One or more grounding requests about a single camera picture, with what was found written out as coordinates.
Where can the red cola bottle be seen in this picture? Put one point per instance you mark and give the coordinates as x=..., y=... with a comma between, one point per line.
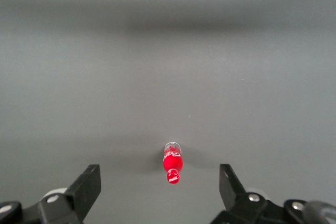
x=172, y=165

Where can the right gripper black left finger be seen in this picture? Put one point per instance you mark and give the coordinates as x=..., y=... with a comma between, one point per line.
x=84, y=190

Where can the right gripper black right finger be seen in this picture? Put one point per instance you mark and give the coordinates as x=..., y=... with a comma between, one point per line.
x=233, y=192

